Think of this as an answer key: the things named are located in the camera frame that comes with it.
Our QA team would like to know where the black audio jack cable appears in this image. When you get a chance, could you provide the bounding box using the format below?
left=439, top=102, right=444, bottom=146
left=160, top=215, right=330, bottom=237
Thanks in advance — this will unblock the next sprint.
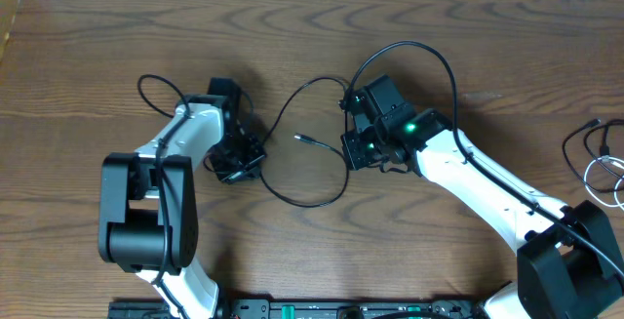
left=257, top=75, right=351, bottom=209

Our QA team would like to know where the white USB cable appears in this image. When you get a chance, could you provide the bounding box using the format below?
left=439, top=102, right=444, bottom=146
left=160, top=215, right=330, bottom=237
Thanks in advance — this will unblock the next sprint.
left=582, top=155, right=624, bottom=212

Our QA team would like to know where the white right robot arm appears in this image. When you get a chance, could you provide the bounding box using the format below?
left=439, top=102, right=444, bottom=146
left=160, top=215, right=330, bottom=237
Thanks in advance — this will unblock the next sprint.
left=340, top=76, right=623, bottom=318

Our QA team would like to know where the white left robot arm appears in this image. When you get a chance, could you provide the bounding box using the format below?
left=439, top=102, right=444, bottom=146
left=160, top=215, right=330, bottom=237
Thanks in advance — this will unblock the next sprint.
left=97, top=78, right=266, bottom=318

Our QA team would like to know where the black left camera cable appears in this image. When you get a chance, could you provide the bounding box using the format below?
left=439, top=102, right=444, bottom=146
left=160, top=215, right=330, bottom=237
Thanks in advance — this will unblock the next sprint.
left=136, top=74, right=194, bottom=319

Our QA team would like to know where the black camera cable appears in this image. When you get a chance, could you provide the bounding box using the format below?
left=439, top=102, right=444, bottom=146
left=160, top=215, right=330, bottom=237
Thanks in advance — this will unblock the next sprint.
left=136, top=74, right=194, bottom=319
left=343, top=40, right=624, bottom=281

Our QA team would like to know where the black right camera cable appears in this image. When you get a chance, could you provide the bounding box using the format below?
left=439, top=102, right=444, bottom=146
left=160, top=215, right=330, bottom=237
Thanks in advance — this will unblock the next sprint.
left=343, top=40, right=624, bottom=281

